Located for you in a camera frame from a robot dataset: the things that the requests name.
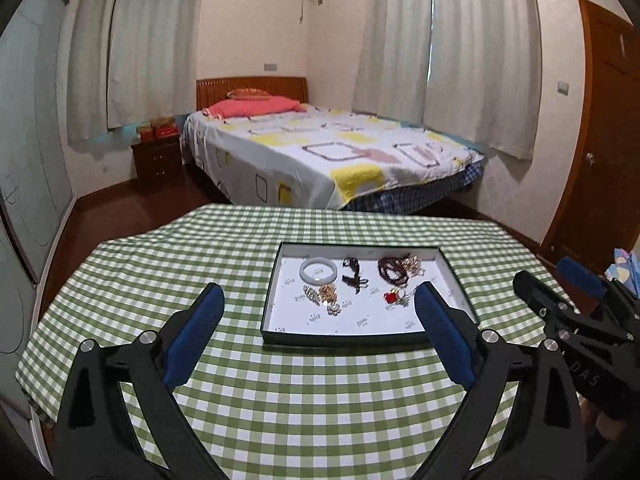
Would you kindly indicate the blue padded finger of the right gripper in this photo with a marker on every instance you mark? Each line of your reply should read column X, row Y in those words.
column 580, row 277

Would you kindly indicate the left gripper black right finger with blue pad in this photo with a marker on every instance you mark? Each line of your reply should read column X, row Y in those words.
column 543, row 438

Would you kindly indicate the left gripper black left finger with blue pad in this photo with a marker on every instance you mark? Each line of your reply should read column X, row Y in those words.
column 94, row 436

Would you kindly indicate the rose gold rhinestone clip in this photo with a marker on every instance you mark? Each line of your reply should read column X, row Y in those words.
column 413, row 265

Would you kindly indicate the pearl silver brooch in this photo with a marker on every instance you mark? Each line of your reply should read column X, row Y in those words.
column 403, row 297

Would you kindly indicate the red knot charm gold bell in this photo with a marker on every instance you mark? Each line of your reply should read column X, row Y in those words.
column 393, row 296

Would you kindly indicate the pale grey jade bangle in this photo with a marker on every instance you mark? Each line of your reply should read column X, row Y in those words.
column 318, row 271

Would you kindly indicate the crystal rhinestone hair clip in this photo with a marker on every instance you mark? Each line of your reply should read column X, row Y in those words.
column 312, row 295

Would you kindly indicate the brown wooden door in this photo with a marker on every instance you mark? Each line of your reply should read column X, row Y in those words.
column 599, row 208

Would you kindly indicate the green white checkered tablecloth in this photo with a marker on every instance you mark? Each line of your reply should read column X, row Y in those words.
column 292, row 414

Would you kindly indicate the right white curtain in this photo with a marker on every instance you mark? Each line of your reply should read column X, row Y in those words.
column 471, row 68

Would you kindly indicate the white curtain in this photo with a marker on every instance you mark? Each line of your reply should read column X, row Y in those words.
column 471, row 68
column 130, row 61

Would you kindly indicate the dark green shallow box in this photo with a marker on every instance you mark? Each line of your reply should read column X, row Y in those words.
column 353, row 312

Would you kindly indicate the grey sliding wardrobe door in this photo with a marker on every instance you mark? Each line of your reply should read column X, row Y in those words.
column 35, row 187

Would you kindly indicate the bed with patterned sheet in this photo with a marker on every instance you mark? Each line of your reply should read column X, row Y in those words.
column 328, row 159

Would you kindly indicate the dark wooden nightstand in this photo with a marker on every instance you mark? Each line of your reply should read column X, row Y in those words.
column 158, row 162

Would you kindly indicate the red boxes on nightstand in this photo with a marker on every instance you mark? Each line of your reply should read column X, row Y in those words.
column 157, row 128

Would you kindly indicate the pink pillow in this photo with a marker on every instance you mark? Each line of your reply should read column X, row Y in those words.
column 245, row 109

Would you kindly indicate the wooden headboard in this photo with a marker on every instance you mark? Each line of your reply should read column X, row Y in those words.
column 213, row 90

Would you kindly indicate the orange patterned cushion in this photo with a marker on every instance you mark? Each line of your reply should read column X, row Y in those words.
column 248, row 94

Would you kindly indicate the left white curtain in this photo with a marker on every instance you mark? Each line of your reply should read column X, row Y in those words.
column 130, row 61

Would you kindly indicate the white wall switch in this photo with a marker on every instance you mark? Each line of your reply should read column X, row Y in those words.
column 563, row 87

